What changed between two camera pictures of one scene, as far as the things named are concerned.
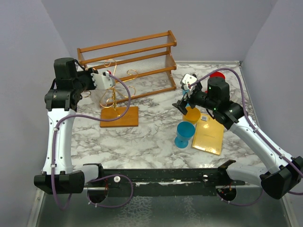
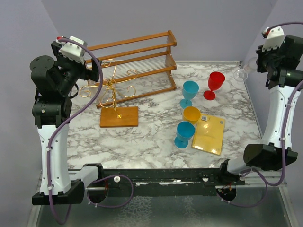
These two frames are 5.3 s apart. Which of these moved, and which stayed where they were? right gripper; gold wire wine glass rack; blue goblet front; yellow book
Moved: right gripper
Stayed: blue goblet front; yellow book; gold wire wine glass rack
